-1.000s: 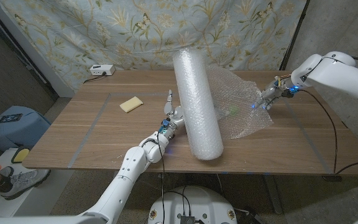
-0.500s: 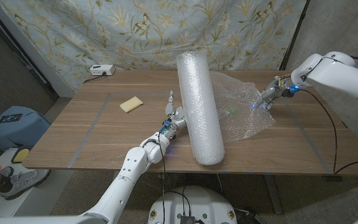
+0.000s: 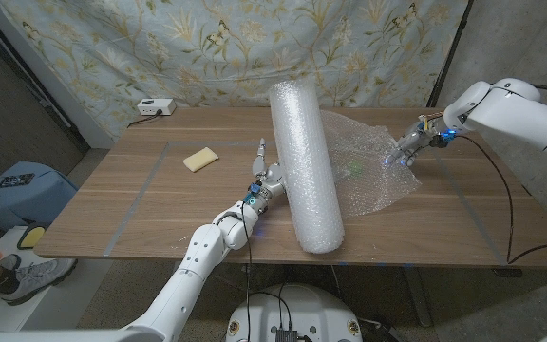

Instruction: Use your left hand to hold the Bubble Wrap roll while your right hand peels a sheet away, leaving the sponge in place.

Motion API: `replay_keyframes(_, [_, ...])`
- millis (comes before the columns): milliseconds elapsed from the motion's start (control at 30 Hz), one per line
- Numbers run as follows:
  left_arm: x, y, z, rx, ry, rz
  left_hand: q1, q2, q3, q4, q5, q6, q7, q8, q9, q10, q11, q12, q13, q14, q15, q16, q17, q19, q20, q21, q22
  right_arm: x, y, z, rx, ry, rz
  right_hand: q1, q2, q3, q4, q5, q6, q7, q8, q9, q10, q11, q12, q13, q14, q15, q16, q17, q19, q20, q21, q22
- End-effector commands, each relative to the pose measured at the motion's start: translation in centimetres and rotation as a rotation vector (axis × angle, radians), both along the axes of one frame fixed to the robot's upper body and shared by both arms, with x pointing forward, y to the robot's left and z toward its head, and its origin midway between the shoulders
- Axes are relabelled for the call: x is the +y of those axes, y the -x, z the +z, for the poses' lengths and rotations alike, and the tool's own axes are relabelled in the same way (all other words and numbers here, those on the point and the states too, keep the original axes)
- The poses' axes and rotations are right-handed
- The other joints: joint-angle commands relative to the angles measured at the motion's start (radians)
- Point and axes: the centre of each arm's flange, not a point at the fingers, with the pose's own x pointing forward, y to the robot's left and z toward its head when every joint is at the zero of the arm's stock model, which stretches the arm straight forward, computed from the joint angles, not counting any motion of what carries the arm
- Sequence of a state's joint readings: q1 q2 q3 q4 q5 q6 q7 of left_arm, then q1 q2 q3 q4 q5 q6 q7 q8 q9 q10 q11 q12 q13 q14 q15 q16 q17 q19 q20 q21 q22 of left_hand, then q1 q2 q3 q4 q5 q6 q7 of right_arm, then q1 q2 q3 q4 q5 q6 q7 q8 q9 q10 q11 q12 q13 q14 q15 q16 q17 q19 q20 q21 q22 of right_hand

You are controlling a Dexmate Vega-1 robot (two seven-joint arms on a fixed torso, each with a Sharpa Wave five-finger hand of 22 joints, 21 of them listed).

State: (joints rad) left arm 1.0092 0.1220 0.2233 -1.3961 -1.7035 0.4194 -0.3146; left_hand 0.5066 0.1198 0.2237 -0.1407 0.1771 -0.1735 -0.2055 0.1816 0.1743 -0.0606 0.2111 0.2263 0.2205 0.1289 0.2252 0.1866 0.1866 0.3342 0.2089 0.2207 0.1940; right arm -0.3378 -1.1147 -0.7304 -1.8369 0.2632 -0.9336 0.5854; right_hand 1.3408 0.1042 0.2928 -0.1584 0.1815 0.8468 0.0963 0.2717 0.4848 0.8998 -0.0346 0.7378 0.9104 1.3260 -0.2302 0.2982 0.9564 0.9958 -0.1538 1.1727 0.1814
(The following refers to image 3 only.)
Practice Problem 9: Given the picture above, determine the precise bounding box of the floral backdrop cloth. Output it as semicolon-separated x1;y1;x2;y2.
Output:
0;0;470;140

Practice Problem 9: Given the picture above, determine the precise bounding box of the yellow sponge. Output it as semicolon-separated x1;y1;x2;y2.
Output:
181;146;220;173

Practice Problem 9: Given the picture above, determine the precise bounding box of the white floor platform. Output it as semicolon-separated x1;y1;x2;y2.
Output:
0;226;113;333

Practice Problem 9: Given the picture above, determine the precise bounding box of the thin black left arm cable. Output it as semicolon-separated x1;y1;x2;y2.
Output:
239;202;255;342

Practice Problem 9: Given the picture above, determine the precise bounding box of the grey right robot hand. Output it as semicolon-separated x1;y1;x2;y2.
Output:
385;113;448;167

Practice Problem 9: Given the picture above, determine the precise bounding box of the black power strip cable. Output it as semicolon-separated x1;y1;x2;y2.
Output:
127;110;164;129

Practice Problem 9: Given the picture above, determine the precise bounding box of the black torso device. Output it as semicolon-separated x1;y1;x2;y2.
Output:
273;327;299;342

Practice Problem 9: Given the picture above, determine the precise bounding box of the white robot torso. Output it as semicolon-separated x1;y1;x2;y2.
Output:
225;283;364;342

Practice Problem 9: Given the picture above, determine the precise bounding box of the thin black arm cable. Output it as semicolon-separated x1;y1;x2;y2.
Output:
454;135;547;265
239;202;255;342

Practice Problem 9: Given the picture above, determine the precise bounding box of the black torso cable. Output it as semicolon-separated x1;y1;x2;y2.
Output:
253;283;294;330

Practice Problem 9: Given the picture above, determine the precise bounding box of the grey metal table leg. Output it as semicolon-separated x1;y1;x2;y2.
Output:
402;265;434;329

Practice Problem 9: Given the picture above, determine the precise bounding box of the white power strip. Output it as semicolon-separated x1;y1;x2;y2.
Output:
136;98;178;117

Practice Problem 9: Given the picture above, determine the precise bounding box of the bubble wrap roll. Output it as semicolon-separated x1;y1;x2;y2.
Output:
268;79;422;255

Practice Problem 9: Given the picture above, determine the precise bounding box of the black backdrop pole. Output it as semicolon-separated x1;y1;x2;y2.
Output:
426;0;474;109

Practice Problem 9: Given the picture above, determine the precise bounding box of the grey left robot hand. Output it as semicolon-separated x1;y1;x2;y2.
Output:
242;137;287;215

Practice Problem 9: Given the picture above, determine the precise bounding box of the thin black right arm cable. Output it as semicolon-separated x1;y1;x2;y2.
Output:
454;135;547;265

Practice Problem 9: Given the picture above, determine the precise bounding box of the yellow black-rimmed pad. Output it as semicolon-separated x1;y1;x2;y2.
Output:
16;223;47;251

